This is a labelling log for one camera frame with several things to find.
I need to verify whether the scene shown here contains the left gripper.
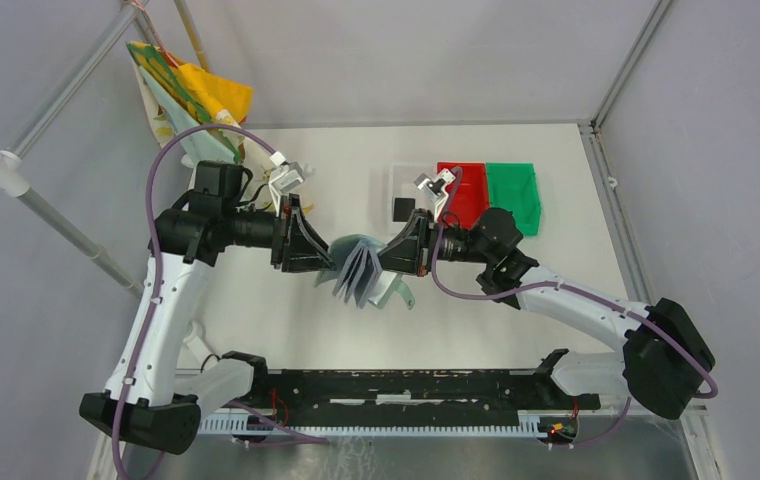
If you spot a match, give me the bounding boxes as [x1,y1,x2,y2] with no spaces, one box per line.
[224,193,337,273]

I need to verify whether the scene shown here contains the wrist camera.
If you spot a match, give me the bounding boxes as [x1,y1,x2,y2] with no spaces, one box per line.
[414,169,456,220]
[267,151,306,212]

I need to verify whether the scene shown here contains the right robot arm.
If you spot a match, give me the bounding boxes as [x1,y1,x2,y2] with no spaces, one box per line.
[378,208,719,420]

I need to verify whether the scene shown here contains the black credit card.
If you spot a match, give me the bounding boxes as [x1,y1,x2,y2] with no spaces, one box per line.
[392,197,416,223]

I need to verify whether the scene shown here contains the red plastic bin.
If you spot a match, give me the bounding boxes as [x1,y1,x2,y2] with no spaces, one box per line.
[436,162,489,229]

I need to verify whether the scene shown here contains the green leather card holder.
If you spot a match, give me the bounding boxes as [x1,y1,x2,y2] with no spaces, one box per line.
[314,234,416,310]

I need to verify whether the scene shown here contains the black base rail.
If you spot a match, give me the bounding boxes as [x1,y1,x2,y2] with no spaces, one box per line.
[241,369,601,427]

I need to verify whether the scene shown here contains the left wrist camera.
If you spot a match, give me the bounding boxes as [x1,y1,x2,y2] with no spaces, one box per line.
[267,151,306,212]

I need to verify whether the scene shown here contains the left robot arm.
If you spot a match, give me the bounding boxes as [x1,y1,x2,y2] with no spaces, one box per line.
[79,161,335,455]

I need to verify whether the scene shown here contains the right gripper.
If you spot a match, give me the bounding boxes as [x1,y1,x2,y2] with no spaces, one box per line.
[367,208,494,277]

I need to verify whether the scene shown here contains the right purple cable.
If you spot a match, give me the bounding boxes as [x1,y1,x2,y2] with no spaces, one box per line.
[429,166,719,448]

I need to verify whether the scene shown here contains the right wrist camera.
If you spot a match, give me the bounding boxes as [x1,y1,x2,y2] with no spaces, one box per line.
[414,169,456,220]

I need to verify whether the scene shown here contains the clear plastic bin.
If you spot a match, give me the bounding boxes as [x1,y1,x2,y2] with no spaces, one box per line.
[383,163,435,236]

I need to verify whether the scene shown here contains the patterned cloth bags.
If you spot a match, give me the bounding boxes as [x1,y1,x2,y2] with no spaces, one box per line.
[126,41,254,147]

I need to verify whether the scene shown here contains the white pipe pole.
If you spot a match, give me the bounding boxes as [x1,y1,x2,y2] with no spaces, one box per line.
[0,150,143,297]

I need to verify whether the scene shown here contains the green plastic bin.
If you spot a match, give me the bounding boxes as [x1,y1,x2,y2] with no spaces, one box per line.
[485,163,542,237]

